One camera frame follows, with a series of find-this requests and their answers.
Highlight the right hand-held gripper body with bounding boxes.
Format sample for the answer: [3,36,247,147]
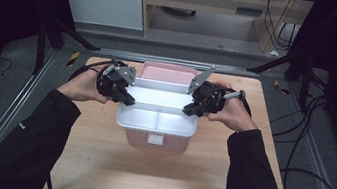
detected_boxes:
[183,62,232,118]

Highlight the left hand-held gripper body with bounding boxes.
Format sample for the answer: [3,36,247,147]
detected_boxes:
[93,58,140,104]

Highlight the white divided tray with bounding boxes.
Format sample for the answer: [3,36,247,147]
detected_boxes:
[113,74,204,140]

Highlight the pink storage box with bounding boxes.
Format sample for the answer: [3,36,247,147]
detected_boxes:
[122,57,203,156]

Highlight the person's right hand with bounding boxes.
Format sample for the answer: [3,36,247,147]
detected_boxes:
[201,78,265,136]

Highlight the person's left hand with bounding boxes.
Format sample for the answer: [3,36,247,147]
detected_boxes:
[55,57,118,107]

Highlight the yellow black tape strip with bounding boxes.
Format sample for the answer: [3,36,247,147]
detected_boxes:
[65,49,82,70]
[271,78,293,96]

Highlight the black metal stand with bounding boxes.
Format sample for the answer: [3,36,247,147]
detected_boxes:
[30,10,107,86]
[241,40,336,116]

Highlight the right hand-held gripper black cable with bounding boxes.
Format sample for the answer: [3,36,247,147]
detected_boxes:
[199,83,256,119]

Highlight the black cables under desk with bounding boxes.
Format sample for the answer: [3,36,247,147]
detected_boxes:
[258,0,307,54]

